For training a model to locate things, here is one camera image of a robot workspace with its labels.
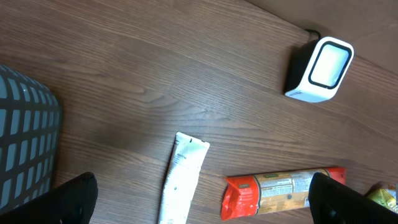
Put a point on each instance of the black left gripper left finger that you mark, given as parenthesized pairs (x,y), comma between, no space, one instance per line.
(72,202)

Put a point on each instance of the green juice carton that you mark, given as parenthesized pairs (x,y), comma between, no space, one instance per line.
(385,194)

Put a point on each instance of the white barcode scanner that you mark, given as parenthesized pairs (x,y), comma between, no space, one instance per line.
(317,69)

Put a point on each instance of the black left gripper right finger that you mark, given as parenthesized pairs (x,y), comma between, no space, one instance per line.
(332,202)

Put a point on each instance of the white cream tube gold cap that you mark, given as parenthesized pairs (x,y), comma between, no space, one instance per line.
(182,178)

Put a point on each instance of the grey plastic shopping basket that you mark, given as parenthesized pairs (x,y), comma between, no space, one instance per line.
(30,130)

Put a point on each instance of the cardboard back panel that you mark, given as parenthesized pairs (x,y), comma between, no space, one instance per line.
(370,26)

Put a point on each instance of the orange pasta packet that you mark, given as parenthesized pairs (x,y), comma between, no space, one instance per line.
(272,192)

